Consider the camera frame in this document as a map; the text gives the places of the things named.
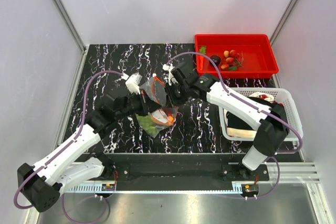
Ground black bag in basket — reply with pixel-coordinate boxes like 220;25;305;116
226;97;288;130

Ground orange fake papaya slice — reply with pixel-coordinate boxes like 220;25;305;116
151;77;177;125

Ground beige item in basket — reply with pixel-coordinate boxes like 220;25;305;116
226;127;256;139

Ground white red cloth in basket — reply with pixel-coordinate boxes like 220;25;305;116
248;92;277;103

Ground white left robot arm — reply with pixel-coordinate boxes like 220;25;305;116
17;89;166;212

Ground clear zip top bag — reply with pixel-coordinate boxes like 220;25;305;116
136;74;177;137

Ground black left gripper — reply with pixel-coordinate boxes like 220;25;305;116
117;89;162;120

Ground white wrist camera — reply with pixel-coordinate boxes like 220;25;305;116
162;63;178;86
121;73;142;94

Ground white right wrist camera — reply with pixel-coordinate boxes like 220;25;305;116
162;63;178;86

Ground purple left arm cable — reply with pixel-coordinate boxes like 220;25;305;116
13;71;129;223

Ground dark purple fake fruit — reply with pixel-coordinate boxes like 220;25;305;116
211;55;221;66

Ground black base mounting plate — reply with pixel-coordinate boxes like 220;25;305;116
106;153;270;194

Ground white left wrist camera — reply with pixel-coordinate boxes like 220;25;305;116
121;73;142;94

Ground aluminium frame rail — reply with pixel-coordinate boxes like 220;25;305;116
35;162;321;183

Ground red plastic bin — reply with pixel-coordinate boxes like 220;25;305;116
195;34;279;79

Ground green fake lettuce leaf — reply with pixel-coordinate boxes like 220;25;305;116
198;46;206;55

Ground green fake grapes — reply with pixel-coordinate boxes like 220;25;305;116
136;115;156;135

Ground red fake strawberries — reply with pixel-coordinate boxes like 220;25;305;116
220;50;244;71

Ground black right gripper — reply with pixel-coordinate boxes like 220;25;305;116
163;81;190;110

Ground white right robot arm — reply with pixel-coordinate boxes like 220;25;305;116
162;63;289;180

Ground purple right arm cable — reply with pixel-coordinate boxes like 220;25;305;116
166;51;304;200

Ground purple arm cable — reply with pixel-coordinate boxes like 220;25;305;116
166;51;304;200
13;71;129;223

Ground white plastic basket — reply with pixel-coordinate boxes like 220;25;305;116
219;88;303;142

